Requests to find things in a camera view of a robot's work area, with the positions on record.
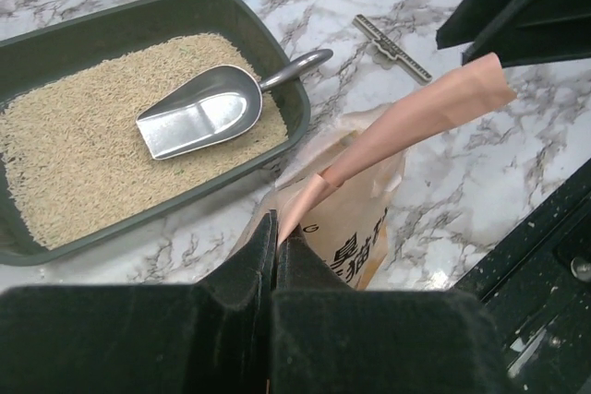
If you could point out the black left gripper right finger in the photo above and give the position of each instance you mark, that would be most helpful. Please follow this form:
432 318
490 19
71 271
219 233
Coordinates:
329 338

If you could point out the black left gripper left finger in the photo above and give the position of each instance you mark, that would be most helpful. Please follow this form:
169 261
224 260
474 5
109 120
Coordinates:
205 337

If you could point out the grey bag clip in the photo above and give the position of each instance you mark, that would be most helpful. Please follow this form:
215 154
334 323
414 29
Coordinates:
391 50

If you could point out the pink cat litter bag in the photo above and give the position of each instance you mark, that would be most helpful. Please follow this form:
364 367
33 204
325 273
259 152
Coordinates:
340 184

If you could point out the silver metal scoop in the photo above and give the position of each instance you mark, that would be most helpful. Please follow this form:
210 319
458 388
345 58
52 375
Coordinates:
218 105

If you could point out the beige litter in box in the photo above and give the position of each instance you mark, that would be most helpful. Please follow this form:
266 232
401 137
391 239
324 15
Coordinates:
74 158

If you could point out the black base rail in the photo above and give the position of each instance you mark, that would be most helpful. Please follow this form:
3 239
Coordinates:
536 286

